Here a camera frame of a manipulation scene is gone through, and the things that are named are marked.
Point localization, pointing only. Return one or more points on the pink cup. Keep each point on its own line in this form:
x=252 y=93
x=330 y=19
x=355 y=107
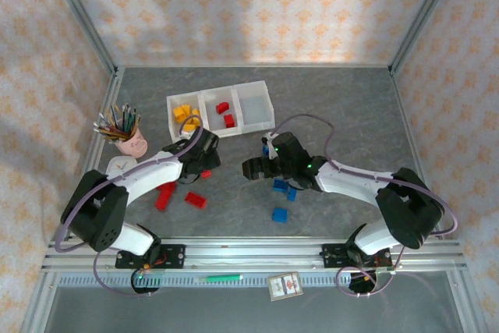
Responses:
x=134 y=146

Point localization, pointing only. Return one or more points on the white square clock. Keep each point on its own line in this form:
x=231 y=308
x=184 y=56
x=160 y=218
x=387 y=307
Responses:
x=117 y=165

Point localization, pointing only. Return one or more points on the aluminium frame post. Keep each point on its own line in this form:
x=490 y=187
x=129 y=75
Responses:
x=85 y=17
x=421 y=17

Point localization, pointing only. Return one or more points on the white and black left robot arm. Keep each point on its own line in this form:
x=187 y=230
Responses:
x=156 y=177

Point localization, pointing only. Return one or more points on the playing card box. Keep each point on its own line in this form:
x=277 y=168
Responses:
x=285 y=286

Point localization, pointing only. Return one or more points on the bundle of coloured pencils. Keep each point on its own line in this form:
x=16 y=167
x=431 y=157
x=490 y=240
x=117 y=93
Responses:
x=117 y=124

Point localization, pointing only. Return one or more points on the blue lego brick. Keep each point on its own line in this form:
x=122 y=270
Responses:
x=280 y=185
x=266 y=150
x=291 y=194
x=280 y=215

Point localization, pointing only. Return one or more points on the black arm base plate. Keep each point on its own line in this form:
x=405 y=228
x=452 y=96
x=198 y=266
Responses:
x=331 y=255
x=173 y=256

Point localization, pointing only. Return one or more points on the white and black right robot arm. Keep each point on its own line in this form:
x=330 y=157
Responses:
x=351 y=183

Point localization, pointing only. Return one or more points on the green pen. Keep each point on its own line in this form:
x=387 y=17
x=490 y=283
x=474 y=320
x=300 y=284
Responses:
x=220 y=278

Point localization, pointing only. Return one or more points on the red lego brick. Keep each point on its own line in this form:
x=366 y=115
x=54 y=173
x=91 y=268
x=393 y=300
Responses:
x=229 y=121
x=169 y=189
x=163 y=200
x=222 y=107
x=196 y=200
x=206 y=174

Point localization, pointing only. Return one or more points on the aluminium frame leg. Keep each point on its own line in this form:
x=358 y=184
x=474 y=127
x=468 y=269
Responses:
x=39 y=305
x=464 y=302

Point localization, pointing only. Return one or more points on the aluminium mounting rail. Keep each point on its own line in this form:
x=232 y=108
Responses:
x=253 y=255

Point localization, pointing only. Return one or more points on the aluminium side rail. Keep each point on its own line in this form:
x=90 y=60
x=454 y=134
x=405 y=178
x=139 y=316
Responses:
x=113 y=95
x=406 y=114

